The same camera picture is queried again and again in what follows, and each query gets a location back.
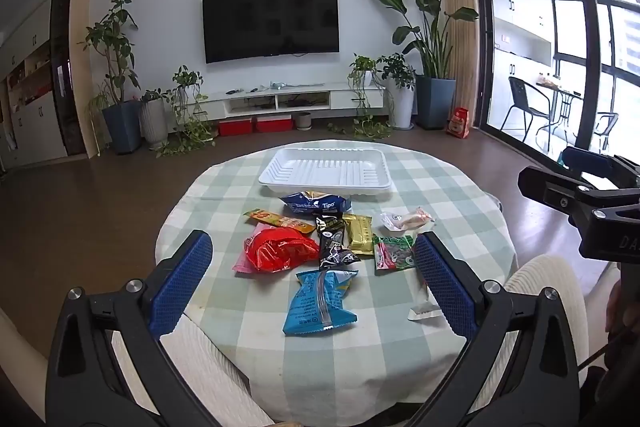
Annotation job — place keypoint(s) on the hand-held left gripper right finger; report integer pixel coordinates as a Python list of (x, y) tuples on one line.
[(442, 279)]

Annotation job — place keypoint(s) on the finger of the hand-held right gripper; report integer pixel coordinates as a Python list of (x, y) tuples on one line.
[(550, 192), (590, 162)]

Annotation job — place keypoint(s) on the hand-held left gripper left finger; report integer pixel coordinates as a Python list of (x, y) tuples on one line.
[(182, 279)]

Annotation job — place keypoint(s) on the white and red stick packet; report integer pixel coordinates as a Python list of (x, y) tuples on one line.
[(424, 309)]

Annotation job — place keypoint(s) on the green seed snack packet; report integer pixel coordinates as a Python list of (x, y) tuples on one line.
[(395, 252)]

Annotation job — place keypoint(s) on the gold foil snack packet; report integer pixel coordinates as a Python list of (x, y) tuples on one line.
[(357, 234)]

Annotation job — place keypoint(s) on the red crinkled snack packet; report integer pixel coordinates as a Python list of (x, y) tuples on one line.
[(280, 249)]

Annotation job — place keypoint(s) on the light blue snack packet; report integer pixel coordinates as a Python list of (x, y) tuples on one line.
[(320, 302)]

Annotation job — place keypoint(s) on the white plastic tray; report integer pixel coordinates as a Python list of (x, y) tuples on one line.
[(325, 169)]

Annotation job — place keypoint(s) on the person's right hand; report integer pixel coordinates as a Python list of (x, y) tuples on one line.
[(614, 307)]

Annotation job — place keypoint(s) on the black balcony chair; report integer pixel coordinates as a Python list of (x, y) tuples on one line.
[(522, 102), (602, 127)]

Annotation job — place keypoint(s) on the clear pink snack packet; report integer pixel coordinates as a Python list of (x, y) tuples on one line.
[(407, 219)]

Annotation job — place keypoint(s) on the balcony table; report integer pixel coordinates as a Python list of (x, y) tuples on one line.
[(562, 94)]

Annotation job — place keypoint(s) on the white ribbed chair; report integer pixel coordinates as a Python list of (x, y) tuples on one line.
[(545, 274), (215, 377)]

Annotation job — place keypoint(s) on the orange long snack packet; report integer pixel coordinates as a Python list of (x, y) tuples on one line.
[(277, 220)]

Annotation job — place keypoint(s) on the red paper bag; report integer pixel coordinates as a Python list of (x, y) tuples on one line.
[(458, 123)]

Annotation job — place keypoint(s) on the black snack packet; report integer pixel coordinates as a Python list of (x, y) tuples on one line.
[(332, 242)]

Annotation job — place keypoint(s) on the broad-leaf plant in blue pot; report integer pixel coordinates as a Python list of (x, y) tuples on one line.
[(435, 102)]

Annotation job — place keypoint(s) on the dark blue snack packet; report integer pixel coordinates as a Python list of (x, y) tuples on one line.
[(312, 202)]

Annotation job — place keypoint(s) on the trailing vine plant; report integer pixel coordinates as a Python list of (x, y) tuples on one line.
[(192, 127)]

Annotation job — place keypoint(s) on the plant in ribbed grey pot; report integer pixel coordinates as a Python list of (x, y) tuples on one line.
[(152, 122)]

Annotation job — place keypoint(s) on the red storage box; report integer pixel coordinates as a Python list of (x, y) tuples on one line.
[(235, 127), (274, 124)]

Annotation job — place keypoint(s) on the leafy tree in blue pot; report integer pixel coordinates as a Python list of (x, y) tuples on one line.
[(122, 127)]

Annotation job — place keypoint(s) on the bushy plant in white pot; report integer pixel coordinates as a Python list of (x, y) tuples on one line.
[(401, 107)]

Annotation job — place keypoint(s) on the beige curtain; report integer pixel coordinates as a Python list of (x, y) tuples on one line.
[(457, 32)]

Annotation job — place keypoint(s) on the small grey empty pot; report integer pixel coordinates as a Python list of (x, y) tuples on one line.
[(302, 121)]

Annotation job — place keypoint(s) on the white television cabinet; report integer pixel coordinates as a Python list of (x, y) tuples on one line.
[(300, 97)]

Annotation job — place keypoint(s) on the teal gadget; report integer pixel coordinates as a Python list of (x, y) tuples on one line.
[(279, 84)]

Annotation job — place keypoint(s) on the hanging vine in white pot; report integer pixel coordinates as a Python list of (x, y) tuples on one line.
[(362, 74)]

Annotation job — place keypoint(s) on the dark tall cabinet panel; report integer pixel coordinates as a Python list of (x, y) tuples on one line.
[(65, 72)]

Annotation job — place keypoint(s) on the black sliding door frame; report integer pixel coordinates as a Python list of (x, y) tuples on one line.
[(481, 57)]

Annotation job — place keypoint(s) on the white wall cabinet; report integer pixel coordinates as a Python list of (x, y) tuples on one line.
[(30, 107)]

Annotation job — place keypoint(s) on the wall-mounted black television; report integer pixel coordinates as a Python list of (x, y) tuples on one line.
[(270, 22)]

